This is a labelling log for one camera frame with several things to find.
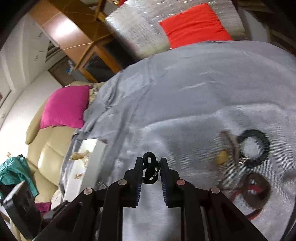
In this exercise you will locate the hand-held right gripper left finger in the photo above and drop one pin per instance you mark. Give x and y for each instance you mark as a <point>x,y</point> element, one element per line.
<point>138,185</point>

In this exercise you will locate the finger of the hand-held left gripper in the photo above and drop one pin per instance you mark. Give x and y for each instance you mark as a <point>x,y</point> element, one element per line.
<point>54,212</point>

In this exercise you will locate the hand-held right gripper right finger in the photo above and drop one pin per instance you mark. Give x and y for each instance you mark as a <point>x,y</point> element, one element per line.
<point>166,185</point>

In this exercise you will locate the gold flower brooch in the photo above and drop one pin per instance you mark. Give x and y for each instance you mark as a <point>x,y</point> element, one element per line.
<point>77,176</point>

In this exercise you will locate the white box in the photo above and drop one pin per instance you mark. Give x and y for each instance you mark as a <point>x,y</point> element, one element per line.
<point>76,165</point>

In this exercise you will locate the magenta cloth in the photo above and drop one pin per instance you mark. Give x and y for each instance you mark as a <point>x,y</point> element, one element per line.
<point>44,206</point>

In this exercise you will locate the teal cloth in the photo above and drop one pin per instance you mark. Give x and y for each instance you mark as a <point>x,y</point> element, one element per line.
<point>16,169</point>

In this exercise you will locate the beige leather sofa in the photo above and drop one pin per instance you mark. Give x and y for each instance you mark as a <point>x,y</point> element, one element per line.
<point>46,157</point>

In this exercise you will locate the grey cloth cover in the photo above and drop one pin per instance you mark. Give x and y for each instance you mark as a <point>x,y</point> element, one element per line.
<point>185,104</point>

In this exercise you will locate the beige patterned cloth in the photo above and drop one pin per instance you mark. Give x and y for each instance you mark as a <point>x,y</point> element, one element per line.
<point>94,92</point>

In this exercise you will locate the magenta cushion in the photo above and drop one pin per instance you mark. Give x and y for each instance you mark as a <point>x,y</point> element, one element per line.
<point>64,106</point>

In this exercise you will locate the red square cushion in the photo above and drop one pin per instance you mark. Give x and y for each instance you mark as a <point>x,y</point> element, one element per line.
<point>194,25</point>

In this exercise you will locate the wooden table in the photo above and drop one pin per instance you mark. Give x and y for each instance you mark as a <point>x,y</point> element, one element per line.
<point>69,30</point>

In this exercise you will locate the wooden chair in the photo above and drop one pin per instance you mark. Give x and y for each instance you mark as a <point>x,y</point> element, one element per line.
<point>101,10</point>

